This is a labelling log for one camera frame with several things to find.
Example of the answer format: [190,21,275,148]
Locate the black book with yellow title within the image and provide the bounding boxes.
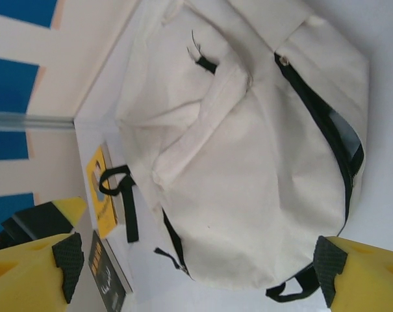
[88,229,134,312]

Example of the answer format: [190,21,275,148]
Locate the cream canvas backpack black straps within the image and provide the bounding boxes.
[98,0,371,300]

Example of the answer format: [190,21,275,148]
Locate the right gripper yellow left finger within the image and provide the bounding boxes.
[0,231,86,312]

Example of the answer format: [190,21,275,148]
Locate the left aluminium frame post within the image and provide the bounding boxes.
[0,110,76,131]

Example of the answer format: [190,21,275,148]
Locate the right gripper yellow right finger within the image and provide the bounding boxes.
[314,235,393,312]

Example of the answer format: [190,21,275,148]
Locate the yellow book with man picture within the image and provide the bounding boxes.
[85,144,120,238]

